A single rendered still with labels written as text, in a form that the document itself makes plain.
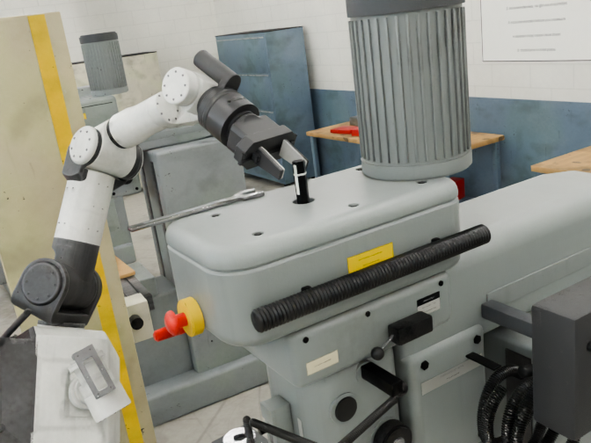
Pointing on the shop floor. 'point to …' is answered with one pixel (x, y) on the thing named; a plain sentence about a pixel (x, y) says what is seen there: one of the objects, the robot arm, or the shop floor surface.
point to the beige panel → (54, 186)
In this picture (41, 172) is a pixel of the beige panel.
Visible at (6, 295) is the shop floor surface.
